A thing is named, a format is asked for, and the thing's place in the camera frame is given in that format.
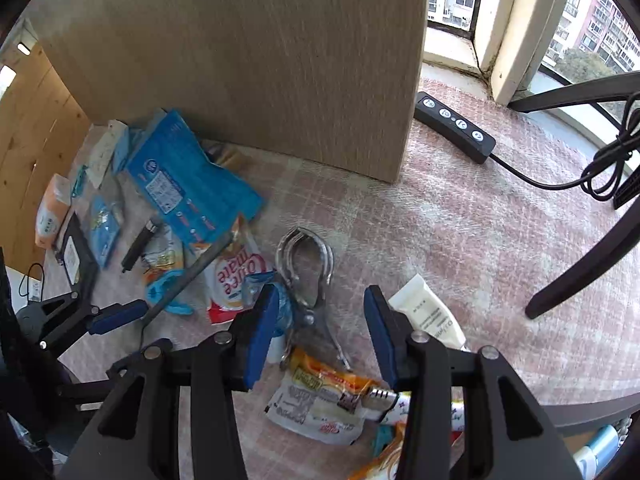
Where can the small teal clip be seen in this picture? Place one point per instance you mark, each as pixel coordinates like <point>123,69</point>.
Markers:
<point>77,182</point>

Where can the white window frame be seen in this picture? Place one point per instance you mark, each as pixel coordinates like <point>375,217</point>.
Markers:
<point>525,35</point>

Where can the orange striped snack packet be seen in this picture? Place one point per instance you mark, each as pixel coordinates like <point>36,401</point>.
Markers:
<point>320,372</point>

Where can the light blue packet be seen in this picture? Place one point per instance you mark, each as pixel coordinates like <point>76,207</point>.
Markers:
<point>125,152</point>

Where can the black marker pen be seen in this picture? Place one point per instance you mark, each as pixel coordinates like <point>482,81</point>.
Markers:
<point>140,245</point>

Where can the black button remote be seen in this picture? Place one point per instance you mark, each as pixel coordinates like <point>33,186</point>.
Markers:
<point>450,120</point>

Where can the blue white tube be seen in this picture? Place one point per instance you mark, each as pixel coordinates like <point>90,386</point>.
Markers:
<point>597,450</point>

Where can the metal spring clip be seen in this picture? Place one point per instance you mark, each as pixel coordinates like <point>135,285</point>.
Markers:
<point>306,312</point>

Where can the black tripod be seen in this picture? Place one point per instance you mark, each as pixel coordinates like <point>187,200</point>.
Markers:
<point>575,92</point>

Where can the red white creamer packet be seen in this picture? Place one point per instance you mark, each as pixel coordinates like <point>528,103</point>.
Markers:
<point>235,270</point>

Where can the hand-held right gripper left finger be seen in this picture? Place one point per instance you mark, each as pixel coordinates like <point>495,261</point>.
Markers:
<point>260,330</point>

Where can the white cream tube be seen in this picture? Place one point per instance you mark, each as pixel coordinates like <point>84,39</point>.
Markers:
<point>425,305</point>

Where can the small blue packet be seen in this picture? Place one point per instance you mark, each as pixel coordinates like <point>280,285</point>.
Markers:
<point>105,230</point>

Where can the light wooden board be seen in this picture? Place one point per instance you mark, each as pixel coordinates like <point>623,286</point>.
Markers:
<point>250,60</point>

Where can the white flat packet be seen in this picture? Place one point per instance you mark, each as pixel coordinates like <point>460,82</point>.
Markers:
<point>107,150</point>

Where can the orange white tissue pack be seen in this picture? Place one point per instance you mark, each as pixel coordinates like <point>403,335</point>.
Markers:
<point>50,215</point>

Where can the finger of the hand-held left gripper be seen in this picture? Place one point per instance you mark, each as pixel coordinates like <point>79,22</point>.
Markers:
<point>120,316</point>
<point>80,389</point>

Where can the grey metal file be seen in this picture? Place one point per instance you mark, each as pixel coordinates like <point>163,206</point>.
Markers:
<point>190,275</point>

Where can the white printed sachet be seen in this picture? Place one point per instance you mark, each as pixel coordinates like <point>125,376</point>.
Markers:
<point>300,415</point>

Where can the black flat case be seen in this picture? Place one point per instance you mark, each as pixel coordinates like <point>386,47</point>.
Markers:
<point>87,270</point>

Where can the apartment buildings outside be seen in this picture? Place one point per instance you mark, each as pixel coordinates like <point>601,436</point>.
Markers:
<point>595,15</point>

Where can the orange crinkled packet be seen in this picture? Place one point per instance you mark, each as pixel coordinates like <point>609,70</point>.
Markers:
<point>380,465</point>

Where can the pine plank panel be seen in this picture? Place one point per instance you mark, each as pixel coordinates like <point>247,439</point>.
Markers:
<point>30,135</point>

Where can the large blue packet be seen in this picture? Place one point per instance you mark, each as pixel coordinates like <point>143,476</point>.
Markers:
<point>185,185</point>

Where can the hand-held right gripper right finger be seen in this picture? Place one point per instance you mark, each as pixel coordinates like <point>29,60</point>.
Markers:
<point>380,330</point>

